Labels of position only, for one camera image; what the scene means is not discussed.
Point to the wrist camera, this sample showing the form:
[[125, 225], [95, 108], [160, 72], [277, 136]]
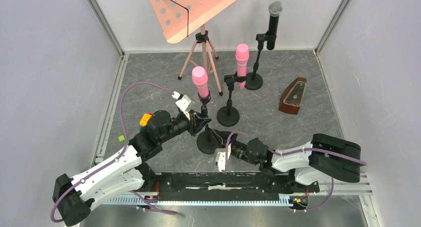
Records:
[[221, 157], [183, 103]]

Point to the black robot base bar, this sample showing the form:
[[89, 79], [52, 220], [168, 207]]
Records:
[[234, 186]]

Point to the pink microphone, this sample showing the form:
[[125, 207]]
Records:
[[242, 57], [200, 80]]

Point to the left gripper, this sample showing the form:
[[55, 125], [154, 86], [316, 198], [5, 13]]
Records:
[[196, 122]]

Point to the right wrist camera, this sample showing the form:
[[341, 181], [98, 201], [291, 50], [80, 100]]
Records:
[[221, 157]]

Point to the brown metronome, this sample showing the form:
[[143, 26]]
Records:
[[291, 98]]

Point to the small green cube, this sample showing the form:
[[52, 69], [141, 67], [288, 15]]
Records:
[[121, 139]]

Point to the colourful toy block stack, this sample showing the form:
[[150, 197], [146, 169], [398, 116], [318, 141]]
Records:
[[145, 119]]

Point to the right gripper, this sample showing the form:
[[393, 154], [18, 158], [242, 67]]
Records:
[[224, 136]]

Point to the pink music stand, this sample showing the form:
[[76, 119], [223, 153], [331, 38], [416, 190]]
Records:
[[181, 18]]

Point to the black microphone stand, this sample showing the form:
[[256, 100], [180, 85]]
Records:
[[228, 116], [253, 80], [207, 142]]

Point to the black microphone silver grille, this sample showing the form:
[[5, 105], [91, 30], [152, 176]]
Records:
[[275, 9]]

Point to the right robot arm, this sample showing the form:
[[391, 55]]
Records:
[[320, 159]]

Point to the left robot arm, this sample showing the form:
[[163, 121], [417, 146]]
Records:
[[127, 170]]

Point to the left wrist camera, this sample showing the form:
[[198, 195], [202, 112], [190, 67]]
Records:
[[183, 103]]

